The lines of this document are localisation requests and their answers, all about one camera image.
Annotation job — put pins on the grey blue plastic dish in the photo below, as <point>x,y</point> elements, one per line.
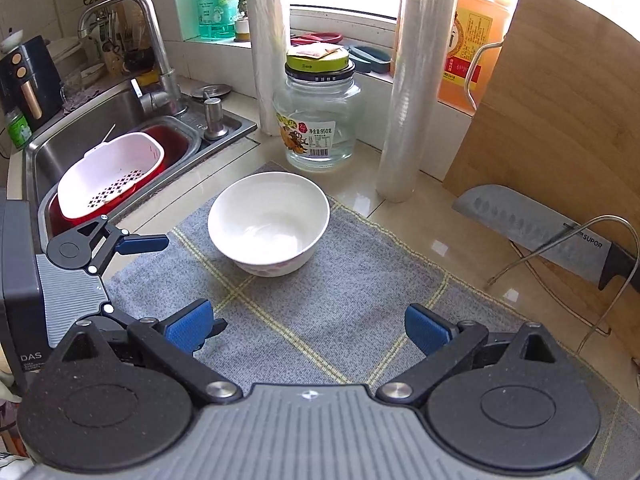
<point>370,57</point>

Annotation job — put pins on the small potted plant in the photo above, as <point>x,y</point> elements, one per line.
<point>242,27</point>

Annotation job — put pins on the steel soap dispenser pump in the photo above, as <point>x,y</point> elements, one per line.
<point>214,120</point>

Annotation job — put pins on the white colander basket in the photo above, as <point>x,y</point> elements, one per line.
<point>125,160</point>

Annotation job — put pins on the green labelled jar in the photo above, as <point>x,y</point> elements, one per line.
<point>19,130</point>

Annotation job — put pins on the white bowl with pink flowers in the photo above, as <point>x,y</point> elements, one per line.
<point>270,220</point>

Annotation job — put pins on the green dish soap bottle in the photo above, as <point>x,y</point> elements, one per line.
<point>215,5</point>

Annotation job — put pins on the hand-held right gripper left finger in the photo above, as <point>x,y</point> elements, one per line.
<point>190,325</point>

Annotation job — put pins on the black air fryer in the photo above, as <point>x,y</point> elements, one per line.
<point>30,85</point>

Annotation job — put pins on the steel faucet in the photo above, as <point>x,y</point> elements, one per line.
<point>160,60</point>

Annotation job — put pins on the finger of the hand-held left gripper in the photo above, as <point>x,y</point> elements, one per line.
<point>145,244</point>
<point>220,325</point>

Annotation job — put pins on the steel sink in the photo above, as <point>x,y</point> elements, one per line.
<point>65,150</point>

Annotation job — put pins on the short plastic wrap roll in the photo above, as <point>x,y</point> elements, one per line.
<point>267,60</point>

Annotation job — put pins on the red plastic lid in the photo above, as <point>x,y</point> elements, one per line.
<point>317,38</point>

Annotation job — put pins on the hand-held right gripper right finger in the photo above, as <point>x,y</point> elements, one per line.
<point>427,330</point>

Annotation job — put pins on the glass jar with green lid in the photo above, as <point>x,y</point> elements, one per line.
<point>320,120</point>

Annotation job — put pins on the grey blue checked towel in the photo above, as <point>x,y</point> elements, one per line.
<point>325,310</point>

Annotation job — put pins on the red white sink basket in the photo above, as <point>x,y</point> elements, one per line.
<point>172,140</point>

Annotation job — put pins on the orange cooking oil bottle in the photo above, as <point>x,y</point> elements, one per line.
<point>470,25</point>

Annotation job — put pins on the bamboo cutting board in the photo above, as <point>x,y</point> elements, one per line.
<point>560,110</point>

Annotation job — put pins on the tall plastic wrap roll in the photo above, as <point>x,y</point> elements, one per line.
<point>420,85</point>

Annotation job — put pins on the metal sink strainer lid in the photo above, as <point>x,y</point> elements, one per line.
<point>212,91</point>

